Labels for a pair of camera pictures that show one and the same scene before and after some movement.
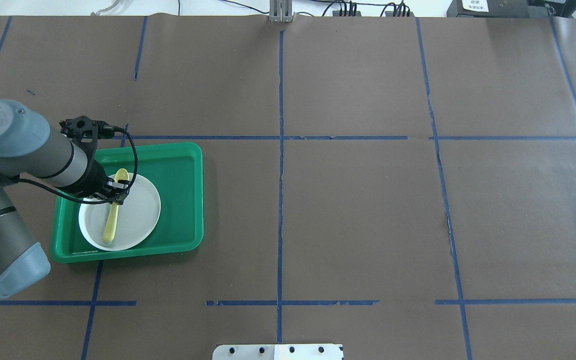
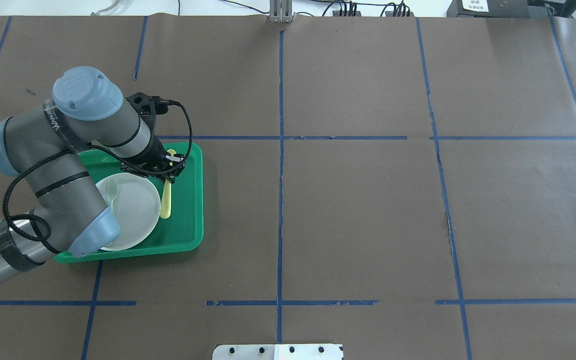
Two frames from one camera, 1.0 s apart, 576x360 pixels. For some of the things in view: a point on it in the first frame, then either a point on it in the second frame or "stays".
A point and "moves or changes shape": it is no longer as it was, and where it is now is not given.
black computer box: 498,8 stays
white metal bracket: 278,352 stays
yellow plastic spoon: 121,174 moves or changes shape
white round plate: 136,219 stays
